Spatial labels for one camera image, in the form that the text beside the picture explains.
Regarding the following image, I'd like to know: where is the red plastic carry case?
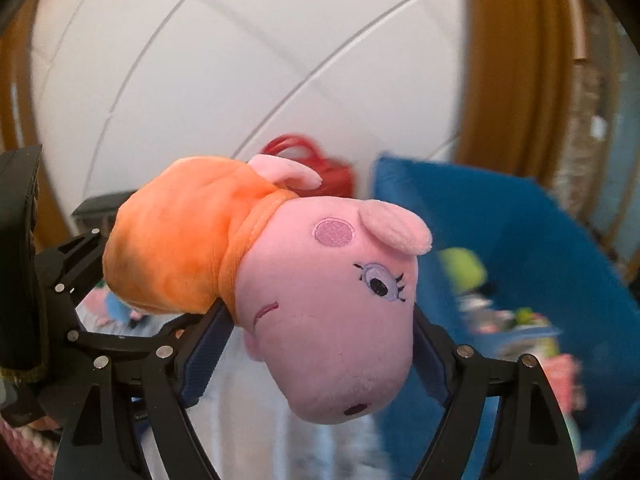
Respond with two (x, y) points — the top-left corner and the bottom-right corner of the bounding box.
(260, 133), (355, 198)

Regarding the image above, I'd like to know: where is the wooden door frame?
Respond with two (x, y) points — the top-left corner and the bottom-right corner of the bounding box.
(454, 0), (574, 188)

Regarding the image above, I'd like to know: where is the blue storage bin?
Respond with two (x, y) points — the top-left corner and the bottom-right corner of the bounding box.
(372, 156), (639, 479)

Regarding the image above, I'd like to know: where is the pink pig plush blue dress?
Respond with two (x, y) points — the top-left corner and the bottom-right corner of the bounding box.
(80, 282), (145, 327)

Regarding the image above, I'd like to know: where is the pink pig plush orange dress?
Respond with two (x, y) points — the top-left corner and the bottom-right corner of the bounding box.
(103, 154), (433, 425)

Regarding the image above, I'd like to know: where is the green white frog plush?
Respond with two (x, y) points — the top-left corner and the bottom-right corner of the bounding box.
(438, 247), (487, 295)

